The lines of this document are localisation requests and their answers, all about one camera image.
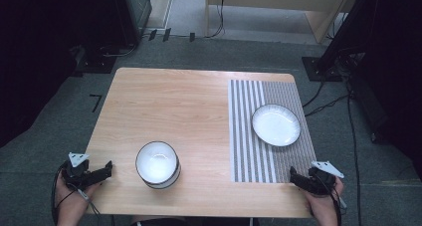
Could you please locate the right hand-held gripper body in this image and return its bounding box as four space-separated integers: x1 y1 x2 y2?
305 160 345 197

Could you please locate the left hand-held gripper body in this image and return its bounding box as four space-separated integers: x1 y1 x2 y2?
61 151 96 191

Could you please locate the white plate with dark rim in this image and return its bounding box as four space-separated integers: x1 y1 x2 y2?
251 103 302 147

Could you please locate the person's right hand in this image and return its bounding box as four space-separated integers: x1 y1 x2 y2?
303 176 345 220

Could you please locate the person's left hand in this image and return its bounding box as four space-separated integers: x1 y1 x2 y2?
54 176 103 220

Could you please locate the grey striped placemat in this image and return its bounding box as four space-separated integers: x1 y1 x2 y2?
227 79 317 184

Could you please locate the black curtain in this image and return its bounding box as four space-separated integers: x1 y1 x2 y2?
0 0 128 149
344 0 422 182

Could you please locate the black cabinet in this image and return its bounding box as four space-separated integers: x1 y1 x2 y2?
111 0 153 47

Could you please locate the right hand-held gripper cable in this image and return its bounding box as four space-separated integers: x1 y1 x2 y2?
329 184 348 226

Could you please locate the hand-held gripper cable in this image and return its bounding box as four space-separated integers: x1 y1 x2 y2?
329 184 348 226
50 164 103 226

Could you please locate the left hand-held gripper cable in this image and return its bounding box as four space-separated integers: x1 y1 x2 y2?
50 164 103 226

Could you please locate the long black floor cable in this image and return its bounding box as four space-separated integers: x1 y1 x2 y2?
344 83 363 226

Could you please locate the short black floor cable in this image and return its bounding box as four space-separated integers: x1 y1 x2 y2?
304 94 350 117
302 81 325 109

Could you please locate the black stand base plate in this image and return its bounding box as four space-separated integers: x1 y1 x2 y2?
77 55 117 75
301 56 343 83

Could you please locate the grey floor cable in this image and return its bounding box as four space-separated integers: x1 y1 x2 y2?
102 43 139 59

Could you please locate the black hanging cable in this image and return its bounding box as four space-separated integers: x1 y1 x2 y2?
204 0 227 39

